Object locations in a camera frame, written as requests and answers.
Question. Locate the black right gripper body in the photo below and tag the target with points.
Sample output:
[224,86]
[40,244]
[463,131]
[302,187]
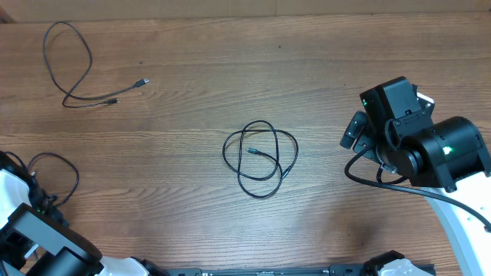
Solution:
[368,139]

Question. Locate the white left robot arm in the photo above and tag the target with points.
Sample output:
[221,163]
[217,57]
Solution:
[30,220]

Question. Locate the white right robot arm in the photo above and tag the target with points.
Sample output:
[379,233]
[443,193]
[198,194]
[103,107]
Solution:
[398,147]

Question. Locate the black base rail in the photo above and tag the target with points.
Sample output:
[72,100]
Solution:
[388,263]

